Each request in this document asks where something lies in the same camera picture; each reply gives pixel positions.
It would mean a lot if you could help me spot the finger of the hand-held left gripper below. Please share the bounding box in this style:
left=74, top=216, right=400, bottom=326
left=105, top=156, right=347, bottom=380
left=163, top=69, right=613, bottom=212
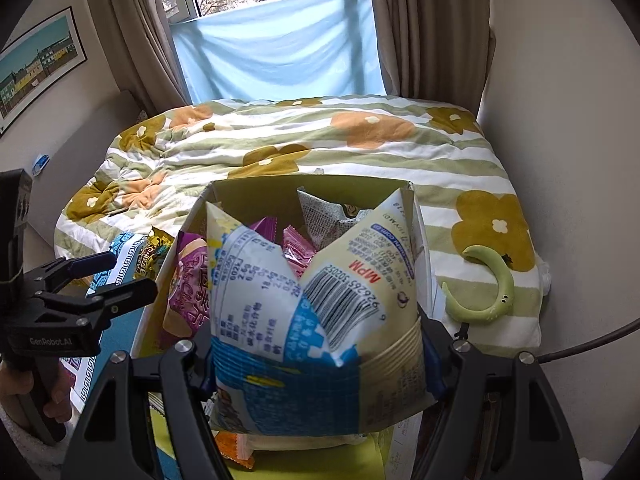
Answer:
left=22, top=251, right=118, bottom=295
left=30, top=277, right=158, bottom=332

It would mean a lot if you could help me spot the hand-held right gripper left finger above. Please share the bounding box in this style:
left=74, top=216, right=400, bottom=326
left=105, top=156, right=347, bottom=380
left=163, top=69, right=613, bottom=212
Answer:
left=60, top=332, right=236, bottom=480

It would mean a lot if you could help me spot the grey white snack packet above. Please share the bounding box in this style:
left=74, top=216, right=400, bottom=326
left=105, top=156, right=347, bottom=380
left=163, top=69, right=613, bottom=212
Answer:
left=297, top=186, right=371, bottom=251

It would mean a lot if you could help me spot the green crescent toy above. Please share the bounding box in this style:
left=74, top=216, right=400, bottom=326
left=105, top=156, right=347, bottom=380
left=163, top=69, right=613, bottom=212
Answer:
left=441, top=245, right=515, bottom=322

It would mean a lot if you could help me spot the person's left hand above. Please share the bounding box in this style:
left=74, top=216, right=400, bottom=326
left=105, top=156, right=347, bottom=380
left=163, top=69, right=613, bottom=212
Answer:
left=0, top=359, right=75, bottom=427

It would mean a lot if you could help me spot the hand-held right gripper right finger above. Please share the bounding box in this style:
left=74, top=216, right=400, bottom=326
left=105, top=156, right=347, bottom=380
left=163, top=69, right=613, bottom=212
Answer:
left=410, top=305, right=583, bottom=480

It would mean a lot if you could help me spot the light blue cloth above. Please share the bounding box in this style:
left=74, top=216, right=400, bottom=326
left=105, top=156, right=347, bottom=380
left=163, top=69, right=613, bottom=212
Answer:
left=170, top=0, right=388, bottom=106

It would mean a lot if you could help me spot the grey headboard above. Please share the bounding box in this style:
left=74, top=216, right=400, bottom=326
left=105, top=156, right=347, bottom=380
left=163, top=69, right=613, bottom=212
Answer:
left=20, top=90, right=148, bottom=241

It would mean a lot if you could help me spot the purple snack packet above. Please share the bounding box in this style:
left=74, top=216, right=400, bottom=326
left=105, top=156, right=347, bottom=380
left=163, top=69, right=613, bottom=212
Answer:
left=163, top=230, right=211, bottom=341

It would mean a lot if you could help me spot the black cable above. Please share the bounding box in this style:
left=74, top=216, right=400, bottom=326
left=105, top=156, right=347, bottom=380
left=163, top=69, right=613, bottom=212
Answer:
left=537, top=317, right=640, bottom=363

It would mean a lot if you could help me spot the orange snack packet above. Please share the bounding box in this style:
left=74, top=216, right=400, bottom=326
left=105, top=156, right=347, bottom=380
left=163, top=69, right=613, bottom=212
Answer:
left=215, top=432, right=256, bottom=468

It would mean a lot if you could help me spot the white fluffy cloth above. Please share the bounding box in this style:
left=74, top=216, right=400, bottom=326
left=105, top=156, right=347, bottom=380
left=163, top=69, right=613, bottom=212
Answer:
left=580, top=455, right=618, bottom=480

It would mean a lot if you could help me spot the gold snack packet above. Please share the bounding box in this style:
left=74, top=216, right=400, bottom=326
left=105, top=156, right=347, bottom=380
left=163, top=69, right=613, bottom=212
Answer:
left=132, top=227, right=173, bottom=281

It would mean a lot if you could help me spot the blue white snack packet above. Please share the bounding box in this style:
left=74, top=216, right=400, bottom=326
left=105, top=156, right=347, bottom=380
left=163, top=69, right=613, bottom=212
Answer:
left=206, top=187, right=437, bottom=437

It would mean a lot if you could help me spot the framed houses picture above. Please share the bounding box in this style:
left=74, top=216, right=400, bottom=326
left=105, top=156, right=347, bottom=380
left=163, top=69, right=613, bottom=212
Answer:
left=0, top=6, right=88, bottom=137

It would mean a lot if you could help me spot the green cardboard box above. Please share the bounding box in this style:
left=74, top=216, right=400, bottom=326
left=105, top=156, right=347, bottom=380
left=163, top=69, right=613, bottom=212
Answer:
left=131, top=174, right=438, bottom=480

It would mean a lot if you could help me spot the floral striped blanket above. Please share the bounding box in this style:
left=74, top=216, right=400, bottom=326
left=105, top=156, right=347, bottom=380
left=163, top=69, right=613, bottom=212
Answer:
left=54, top=95, right=551, bottom=361

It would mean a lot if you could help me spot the beige curtain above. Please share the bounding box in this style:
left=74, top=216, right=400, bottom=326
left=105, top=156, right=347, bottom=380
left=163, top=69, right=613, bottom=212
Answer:
left=370, top=0, right=493, bottom=121
left=82, top=0, right=193, bottom=116

